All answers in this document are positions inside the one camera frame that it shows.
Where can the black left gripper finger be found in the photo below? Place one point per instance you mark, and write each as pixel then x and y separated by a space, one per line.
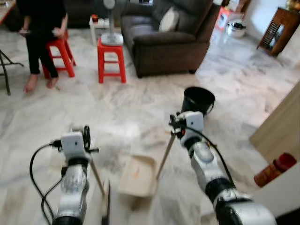
pixel 86 130
pixel 95 151

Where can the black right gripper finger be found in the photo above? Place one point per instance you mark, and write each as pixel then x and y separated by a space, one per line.
pixel 174 119
pixel 175 131

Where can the beige hand broom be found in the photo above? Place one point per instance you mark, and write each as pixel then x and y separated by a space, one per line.
pixel 106 206

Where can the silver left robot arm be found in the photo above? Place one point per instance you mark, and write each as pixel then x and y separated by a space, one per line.
pixel 72 187

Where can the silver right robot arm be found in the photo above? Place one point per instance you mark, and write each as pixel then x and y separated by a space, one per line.
pixel 206 164

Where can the black plastic bucket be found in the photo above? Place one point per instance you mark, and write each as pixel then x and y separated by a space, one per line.
pixel 197 101

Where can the brown fabric sofa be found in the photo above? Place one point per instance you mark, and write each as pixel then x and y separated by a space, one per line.
pixel 159 47

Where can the red plastic stool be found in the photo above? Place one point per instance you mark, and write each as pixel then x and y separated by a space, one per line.
pixel 60 51
pixel 111 51

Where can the light wooden panel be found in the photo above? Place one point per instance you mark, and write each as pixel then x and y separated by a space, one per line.
pixel 279 131

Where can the red brown canister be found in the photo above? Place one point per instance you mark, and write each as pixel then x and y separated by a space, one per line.
pixel 274 169

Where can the white standing fan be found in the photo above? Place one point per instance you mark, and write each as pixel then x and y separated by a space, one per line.
pixel 111 37

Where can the white counter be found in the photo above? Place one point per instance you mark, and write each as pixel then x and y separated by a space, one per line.
pixel 281 192

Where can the beige cushion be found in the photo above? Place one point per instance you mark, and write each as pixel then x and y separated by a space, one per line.
pixel 168 19

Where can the small white side table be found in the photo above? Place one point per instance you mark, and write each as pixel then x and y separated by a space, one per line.
pixel 96 30

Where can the silver metal pot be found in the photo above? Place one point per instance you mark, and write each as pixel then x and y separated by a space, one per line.
pixel 236 29

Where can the red and white box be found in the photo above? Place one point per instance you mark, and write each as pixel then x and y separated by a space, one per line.
pixel 223 18

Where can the small dark cup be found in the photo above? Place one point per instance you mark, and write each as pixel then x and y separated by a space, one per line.
pixel 94 18

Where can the person in black clothes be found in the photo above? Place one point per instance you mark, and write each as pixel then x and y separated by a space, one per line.
pixel 40 28

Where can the dark brown couch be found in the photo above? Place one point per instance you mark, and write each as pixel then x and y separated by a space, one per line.
pixel 79 11

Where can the dark wooden cabinet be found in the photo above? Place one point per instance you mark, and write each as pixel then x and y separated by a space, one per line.
pixel 279 30

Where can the brass vase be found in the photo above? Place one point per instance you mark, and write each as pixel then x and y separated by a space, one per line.
pixel 293 4

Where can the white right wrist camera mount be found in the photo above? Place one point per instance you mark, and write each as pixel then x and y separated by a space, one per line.
pixel 192 122

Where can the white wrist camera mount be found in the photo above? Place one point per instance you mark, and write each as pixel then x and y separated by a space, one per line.
pixel 74 144
pixel 192 122

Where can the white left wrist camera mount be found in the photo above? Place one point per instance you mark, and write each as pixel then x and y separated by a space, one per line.
pixel 74 144

